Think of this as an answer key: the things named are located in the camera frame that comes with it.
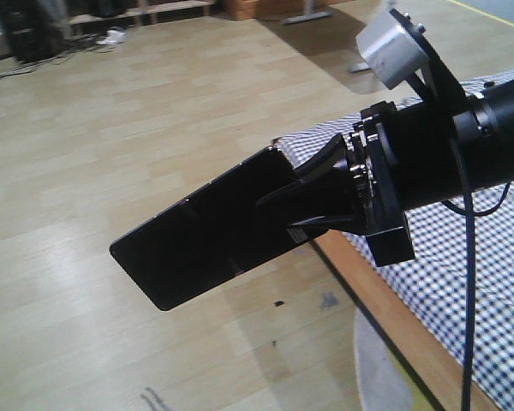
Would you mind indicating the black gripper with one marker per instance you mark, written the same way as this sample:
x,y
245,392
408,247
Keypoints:
x,y
401,159

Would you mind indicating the black smartphone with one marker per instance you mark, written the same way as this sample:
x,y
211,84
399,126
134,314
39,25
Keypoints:
x,y
212,235

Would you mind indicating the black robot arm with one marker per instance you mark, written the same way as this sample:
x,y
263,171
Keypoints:
x,y
485,126

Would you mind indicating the white power strip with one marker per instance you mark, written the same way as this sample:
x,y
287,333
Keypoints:
x,y
113,36

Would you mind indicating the black computer tower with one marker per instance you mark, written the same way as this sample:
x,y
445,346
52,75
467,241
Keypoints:
x,y
32,35

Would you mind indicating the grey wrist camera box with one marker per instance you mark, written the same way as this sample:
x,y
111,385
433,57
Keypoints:
x,y
389,49

